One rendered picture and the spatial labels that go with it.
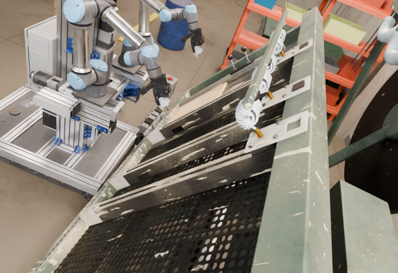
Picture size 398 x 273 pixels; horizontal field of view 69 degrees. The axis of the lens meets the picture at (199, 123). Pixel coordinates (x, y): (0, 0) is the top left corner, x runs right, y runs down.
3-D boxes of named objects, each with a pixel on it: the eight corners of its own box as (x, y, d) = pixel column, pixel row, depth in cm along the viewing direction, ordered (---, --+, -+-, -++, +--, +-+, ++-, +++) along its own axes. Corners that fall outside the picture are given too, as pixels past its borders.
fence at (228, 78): (183, 105, 245) (181, 101, 244) (286, 48, 192) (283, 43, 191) (182, 108, 241) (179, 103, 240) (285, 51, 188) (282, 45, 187)
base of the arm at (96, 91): (79, 92, 191) (80, 80, 185) (91, 82, 203) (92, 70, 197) (99, 100, 191) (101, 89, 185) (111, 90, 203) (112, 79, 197)
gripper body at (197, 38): (202, 46, 204) (199, 29, 197) (191, 47, 206) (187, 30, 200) (204, 42, 210) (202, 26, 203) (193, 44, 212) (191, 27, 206)
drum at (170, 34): (186, 42, 544) (199, 2, 496) (180, 54, 503) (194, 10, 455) (160, 33, 541) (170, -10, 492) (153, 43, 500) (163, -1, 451)
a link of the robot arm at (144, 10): (131, 48, 237) (131, -25, 208) (144, 46, 247) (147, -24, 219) (141, 53, 231) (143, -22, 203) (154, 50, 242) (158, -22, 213)
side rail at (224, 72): (198, 97, 266) (191, 87, 263) (313, 34, 205) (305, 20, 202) (195, 100, 261) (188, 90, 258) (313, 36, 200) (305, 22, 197)
